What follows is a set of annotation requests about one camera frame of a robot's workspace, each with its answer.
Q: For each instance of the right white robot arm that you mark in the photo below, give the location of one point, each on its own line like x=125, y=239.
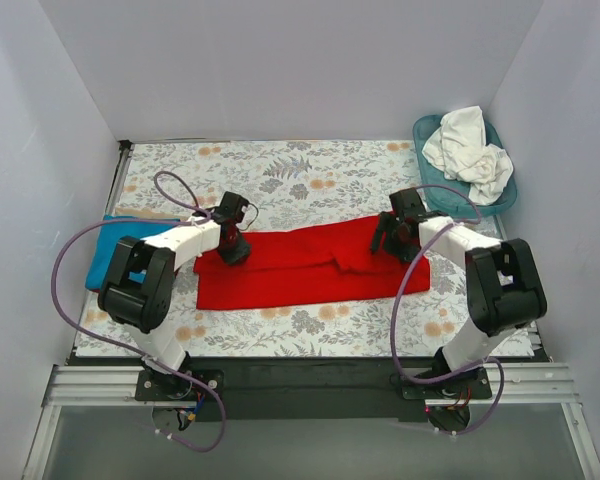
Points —
x=504, y=292

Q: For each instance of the red t-shirt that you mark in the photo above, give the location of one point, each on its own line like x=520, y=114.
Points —
x=313, y=265

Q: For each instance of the folded blue t-shirt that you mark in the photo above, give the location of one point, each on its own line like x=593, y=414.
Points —
x=115, y=228

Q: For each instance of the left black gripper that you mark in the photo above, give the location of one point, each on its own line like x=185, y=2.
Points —
x=235, y=251

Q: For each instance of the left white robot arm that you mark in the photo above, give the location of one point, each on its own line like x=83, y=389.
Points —
x=137, y=287

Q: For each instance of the teal plastic basket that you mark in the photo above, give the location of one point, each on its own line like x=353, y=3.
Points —
x=442, y=199

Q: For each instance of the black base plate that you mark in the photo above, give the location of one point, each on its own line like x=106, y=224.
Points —
x=297, y=388

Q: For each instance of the folded tan t-shirt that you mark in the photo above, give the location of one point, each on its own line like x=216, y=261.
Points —
x=146, y=214

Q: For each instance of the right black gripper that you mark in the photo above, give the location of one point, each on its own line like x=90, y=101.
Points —
x=389, y=240

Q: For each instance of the aluminium frame rail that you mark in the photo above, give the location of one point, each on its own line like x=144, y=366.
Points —
x=91, y=426

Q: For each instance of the white crumpled t-shirt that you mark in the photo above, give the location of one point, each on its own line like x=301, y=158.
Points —
x=459, y=149

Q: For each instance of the floral table mat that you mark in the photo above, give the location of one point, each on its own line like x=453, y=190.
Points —
x=294, y=184

